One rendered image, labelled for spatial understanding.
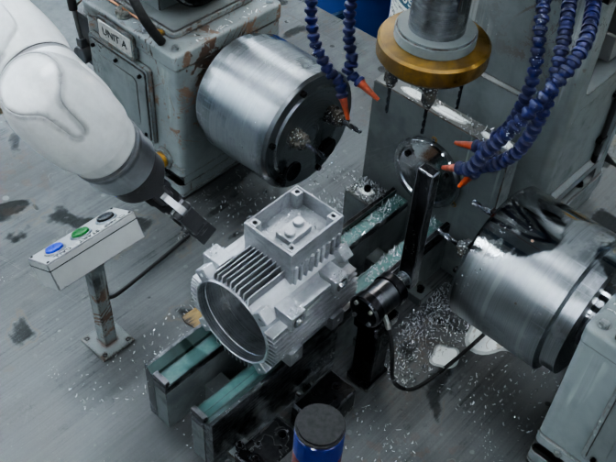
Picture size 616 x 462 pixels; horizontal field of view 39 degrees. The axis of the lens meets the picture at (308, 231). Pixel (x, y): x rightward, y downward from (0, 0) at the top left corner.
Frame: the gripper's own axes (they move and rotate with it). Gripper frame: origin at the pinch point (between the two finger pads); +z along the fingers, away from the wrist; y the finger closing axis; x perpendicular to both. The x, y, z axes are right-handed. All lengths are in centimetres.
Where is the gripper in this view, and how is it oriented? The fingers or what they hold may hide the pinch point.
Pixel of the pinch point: (193, 223)
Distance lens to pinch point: 127.0
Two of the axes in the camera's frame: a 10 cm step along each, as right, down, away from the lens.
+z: 3.0, 3.5, 8.9
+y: -7.3, -5.2, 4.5
